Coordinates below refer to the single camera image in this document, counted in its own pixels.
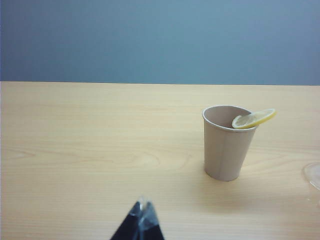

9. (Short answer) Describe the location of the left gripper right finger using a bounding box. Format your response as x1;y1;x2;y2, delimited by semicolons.
138;201;166;240

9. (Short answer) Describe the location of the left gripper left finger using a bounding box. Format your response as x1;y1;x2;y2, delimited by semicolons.
109;199;145;240

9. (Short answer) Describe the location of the beige paper cup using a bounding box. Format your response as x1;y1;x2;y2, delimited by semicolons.
201;104;258;182

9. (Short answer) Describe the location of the yellow lemon slice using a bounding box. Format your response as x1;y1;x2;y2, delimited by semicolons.
231;108;277;130

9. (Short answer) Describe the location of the tall stemmed wine glass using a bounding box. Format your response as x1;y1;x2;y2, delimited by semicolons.
303;162;320;191

